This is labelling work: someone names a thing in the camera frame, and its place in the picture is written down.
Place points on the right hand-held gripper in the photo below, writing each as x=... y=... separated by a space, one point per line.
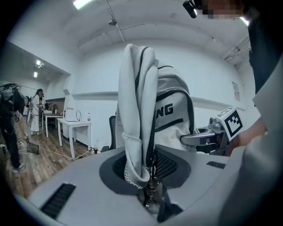
x=232 y=123

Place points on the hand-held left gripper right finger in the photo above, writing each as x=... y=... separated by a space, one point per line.
x=199 y=176

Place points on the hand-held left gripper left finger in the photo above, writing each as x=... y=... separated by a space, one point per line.
x=88 y=187

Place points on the light grey backpack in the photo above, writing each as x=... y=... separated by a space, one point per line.
x=141 y=99

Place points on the person's right forearm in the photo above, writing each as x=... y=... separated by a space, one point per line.
x=249 y=134

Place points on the small pink floor bottle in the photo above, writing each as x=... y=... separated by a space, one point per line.
x=95 y=151

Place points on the white table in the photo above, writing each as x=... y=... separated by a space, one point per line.
x=75 y=124

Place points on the white microwave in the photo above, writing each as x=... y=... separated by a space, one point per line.
x=70 y=115

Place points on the white power strip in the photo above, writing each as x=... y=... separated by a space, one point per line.
x=20 y=143

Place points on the dark-topped table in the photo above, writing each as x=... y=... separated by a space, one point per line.
x=49 y=114

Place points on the person's black clothing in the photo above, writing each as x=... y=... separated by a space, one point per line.
x=265 y=55

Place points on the long ceiling light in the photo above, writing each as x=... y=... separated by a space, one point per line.
x=244 y=21
x=80 y=3

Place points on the person's head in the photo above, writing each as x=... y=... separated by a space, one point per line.
x=221 y=8

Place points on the round ceiling smoke detector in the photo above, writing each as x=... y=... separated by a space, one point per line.
x=112 y=22

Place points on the ceiling pipe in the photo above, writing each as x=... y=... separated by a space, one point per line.
x=115 y=19

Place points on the wall poster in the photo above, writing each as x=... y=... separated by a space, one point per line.
x=236 y=91

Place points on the black head-mounted camera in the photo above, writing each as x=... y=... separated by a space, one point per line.
x=191 y=8

